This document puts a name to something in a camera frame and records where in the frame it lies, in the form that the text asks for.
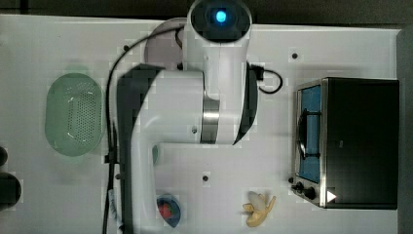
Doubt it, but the pale pink round plate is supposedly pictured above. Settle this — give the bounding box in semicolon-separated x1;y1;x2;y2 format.
144;30;183;70

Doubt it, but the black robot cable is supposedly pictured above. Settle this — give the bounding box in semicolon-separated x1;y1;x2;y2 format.
101;25;186;234

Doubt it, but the black round object at edge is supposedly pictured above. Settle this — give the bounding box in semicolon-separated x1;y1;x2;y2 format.
0;145;22;213

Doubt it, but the green perforated colander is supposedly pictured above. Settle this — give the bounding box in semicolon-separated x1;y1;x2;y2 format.
45;73;104;157

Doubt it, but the blue bowl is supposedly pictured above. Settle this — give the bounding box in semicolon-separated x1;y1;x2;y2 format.
157;194;181;228

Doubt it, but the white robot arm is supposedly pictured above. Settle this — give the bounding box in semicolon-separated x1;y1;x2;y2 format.
116;0;258;234

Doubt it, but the black toaster oven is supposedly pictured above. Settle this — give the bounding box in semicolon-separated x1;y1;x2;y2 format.
288;77;399;210

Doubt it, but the peeled toy banana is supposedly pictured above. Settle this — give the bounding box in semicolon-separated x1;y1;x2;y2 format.
243;191;277;227

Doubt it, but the red toy strawberry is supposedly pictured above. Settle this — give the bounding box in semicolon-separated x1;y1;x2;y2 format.
159;204;172;219

